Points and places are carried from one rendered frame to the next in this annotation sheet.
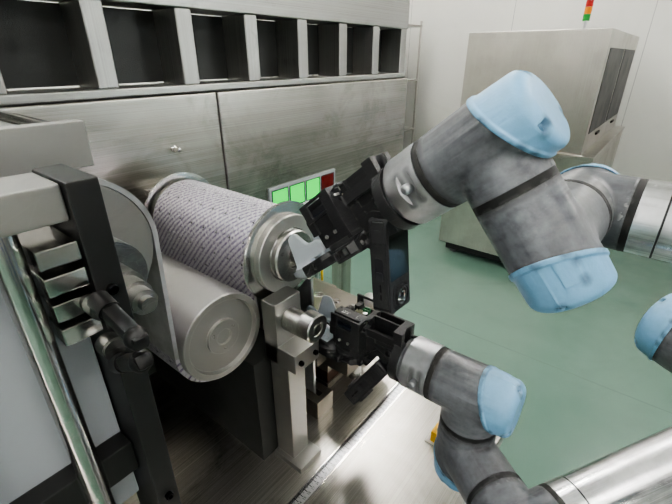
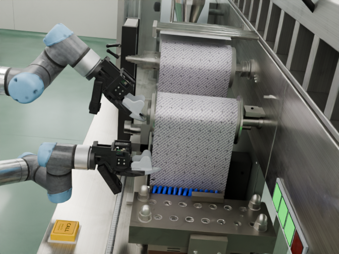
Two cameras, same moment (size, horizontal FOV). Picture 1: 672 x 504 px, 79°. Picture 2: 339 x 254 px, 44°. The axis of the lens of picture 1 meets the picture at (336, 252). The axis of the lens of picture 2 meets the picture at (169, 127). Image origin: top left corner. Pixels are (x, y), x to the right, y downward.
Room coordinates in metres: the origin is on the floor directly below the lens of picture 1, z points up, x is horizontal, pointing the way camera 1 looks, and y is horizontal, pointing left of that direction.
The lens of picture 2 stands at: (1.43, -0.64, 1.76)
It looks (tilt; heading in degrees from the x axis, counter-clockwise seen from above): 25 degrees down; 139
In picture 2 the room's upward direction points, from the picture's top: 6 degrees clockwise
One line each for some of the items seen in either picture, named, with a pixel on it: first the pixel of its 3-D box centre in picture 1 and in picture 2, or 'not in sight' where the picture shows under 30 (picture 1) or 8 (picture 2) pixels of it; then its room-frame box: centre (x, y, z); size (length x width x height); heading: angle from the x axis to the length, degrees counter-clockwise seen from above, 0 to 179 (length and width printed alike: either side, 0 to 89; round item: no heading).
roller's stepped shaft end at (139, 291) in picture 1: (129, 291); (134, 59); (0.27, 0.16, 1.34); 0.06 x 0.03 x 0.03; 52
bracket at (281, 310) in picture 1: (295, 385); (137, 162); (0.47, 0.06, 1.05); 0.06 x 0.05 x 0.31; 52
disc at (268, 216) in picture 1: (284, 252); (155, 112); (0.52, 0.07, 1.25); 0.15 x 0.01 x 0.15; 142
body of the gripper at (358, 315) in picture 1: (372, 338); (111, 157); (0.50, -0.06, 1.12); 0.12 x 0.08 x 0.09; 52
